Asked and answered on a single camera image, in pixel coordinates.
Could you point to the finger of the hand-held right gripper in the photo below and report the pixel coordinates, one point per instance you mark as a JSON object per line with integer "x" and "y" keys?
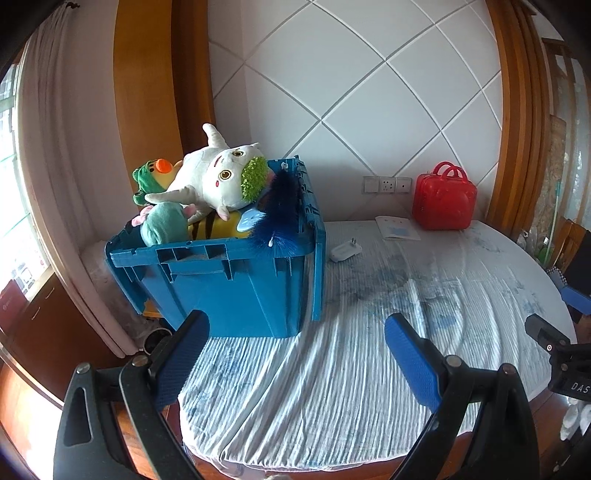
{"x": 545, "y": 332}
{"x": 575, "y": 299}

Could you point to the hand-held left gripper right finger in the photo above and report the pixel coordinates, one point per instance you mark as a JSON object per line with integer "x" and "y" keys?
{"x": 411, "y": 364}

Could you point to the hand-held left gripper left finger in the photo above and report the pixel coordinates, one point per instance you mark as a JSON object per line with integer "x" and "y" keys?
{"x": 180, "y": 364}

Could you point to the blue plastic crate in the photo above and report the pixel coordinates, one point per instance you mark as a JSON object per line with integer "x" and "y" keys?
{"x": 240, "y": 295}

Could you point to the pink pig plush toy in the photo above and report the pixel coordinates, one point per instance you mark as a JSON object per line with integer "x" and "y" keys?
{"x": 161, "y": 224}

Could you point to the white cat plush toy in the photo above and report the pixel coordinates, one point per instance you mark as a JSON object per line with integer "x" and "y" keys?
{"x": 207, "y": 180}

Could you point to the yellow duck plush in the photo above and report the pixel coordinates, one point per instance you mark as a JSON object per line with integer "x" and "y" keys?
{"x": 152, "y": 177}

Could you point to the dark blue bristle brush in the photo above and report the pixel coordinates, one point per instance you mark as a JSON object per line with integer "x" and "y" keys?
{"x": 279, "y": 203}

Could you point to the green pompom toy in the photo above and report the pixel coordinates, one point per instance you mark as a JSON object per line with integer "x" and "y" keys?
{"x": 254, "y": 177}

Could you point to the dark round container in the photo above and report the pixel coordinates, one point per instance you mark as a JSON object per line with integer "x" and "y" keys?
{"x": 154, "y": 341}

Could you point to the checkered cloth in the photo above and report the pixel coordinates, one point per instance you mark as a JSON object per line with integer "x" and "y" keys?
{"x": 558, "y": 276}

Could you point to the wooden chair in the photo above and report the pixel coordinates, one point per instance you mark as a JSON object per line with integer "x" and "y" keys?
{"x": 570, "y": 240}

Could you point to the green pole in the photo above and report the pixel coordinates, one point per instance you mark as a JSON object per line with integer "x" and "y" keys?
{"x": 555, "y": 207}

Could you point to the white power adapter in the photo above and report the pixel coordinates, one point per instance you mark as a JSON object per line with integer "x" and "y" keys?
{"x": 344, "y": 252}

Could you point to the white paper booklet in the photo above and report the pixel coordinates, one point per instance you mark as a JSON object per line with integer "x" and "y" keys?
{"x": 397, "y": 228}

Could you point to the yellow striped plush toy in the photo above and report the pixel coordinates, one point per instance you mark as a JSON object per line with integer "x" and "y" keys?
{"x": 217, "y": 226}

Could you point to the dark wooden cabinet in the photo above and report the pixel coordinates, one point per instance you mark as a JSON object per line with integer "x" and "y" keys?
{"x": 37, "y": 332}

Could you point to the red toy suitcase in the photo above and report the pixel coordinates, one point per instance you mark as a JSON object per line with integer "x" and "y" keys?
{"x": 443, "y": 203}

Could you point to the pale curtain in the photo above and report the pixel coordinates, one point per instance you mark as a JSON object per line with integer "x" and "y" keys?
{"x": 69, "y": 184}

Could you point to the window with grille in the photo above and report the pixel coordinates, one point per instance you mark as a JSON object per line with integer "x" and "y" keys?
{"x": 14, "y": 184}

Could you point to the wooden headboard frame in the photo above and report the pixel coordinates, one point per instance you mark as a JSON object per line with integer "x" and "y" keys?
{"x": 521, "y": 115}
{"x": 147, "y": 92}

